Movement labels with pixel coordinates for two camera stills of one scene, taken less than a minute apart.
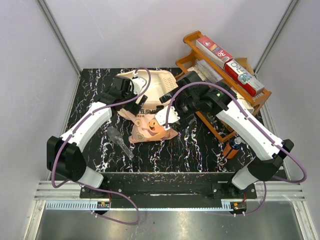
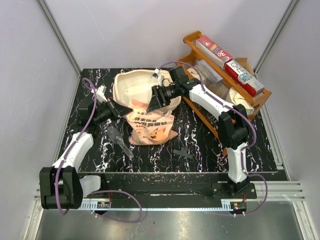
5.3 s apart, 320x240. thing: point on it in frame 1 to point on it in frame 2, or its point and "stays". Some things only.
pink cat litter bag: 146,127 stays
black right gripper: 185,119 to 158,100
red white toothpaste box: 205,45 stays
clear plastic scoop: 115,136 stays
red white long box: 243,79 stays
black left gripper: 134,108 to 119,110
